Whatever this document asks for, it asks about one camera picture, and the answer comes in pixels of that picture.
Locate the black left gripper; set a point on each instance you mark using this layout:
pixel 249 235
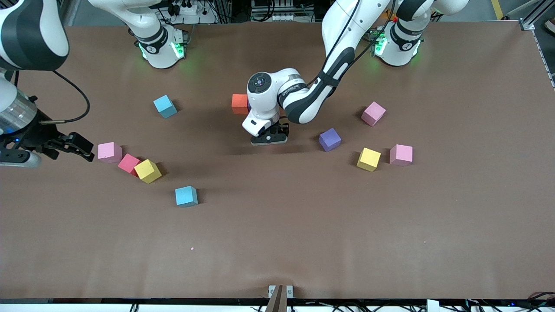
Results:
pixel 286 130

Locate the small metal bracket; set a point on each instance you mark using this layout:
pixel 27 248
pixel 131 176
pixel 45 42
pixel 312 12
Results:
pixel 271 290

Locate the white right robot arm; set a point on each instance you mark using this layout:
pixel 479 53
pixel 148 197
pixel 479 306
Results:
pixel 26 39

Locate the orange foam block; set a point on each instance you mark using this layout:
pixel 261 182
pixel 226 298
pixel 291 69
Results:
pixel 239 104

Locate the cyan foam block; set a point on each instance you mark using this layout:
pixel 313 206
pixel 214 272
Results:
pixel 164 106
pixel 186 196

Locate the aluminium frame profile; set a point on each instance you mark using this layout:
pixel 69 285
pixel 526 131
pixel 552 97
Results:
pixel 527 25

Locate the yellow foam block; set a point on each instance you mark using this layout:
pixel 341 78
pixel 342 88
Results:
pixel 368 159
pixel 147 170

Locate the red foam block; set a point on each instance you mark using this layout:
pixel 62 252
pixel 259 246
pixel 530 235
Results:
pixel 127 163

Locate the lilac pink foam block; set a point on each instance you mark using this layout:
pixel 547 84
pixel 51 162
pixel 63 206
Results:
pixel 373 113

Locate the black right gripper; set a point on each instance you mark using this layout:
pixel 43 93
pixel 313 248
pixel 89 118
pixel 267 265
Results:
pixel 35 132

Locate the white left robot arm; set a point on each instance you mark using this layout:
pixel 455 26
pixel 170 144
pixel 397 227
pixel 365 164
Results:
pixel 260 99

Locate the white power strip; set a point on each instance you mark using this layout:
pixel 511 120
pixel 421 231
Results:
pixel 204 17
pixel 282 17

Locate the purple foam block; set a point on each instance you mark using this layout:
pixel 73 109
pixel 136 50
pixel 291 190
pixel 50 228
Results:
pixel 330 140

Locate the brown upright pole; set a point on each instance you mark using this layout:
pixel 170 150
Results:
pixel 277 301

